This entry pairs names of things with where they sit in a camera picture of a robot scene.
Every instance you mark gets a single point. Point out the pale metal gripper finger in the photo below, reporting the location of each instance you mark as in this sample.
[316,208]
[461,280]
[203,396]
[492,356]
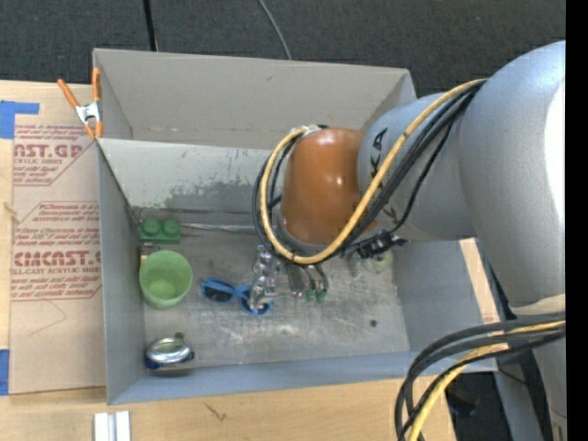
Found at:
[267,259]
[260,292]

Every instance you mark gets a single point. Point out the blue sunglasses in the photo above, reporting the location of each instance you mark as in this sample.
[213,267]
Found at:
[217,290]

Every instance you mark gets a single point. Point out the grey metal bin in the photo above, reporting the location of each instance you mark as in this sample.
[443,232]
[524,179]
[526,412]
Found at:
[257,338]

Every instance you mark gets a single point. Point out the green plastic cup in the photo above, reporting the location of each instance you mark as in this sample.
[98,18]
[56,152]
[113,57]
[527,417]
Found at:
[161,287]

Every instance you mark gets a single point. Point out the green toy brick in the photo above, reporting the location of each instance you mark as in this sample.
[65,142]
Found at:
[158,231]

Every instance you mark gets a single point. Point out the brown cardboard board red print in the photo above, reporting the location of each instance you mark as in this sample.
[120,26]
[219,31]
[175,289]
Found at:
[55,338]

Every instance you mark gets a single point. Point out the black cylinder on white bracket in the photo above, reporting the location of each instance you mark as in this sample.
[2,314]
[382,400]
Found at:
[377,244]

